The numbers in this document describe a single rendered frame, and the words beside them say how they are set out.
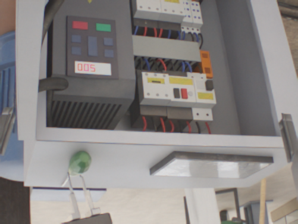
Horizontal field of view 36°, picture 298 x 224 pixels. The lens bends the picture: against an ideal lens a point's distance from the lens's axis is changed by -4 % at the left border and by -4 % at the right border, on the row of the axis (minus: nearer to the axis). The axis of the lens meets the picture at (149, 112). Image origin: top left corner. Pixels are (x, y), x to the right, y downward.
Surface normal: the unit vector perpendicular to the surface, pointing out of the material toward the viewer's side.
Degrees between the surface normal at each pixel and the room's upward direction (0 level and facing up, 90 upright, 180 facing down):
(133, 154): 0
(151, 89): 90
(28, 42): 0
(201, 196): 91
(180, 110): 90
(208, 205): 91
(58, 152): 0
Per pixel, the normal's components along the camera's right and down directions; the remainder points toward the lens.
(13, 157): -0.07, -0.40
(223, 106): 0.32, -0.41
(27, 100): 0.09, 0.91
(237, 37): -0.95, -0.05
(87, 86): 0.21, 0.65
